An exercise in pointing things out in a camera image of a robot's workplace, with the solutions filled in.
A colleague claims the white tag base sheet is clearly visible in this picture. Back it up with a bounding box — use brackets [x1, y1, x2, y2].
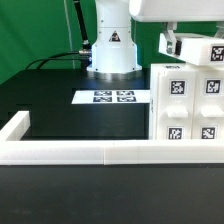
[72, 90, 150, 104]

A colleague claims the white cabinet top with knob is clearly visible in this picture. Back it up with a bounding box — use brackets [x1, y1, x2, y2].
[159, 33, 224, 66]

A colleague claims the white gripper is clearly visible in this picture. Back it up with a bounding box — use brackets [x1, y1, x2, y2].
[129, 0, 224, 54]

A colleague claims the green backdrop curtain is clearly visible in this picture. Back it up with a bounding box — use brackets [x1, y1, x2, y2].
[0, 0, 217, 84]

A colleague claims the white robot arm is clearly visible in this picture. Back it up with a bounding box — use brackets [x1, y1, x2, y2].
[87, 0, 224, 79]

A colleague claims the white cabinet body box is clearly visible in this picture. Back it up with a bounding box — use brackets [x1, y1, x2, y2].
[149, 63, 224, 140]

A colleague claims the white cabinet door panel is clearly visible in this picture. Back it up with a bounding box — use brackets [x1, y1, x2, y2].
[192, 71, 224, 140]

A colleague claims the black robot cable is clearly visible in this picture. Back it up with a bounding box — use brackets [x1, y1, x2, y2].
[25, 0, 93, 71]

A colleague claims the white U-shaped obstacle wall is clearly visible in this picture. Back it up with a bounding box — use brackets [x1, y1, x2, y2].
[0, 111, 224, 165]

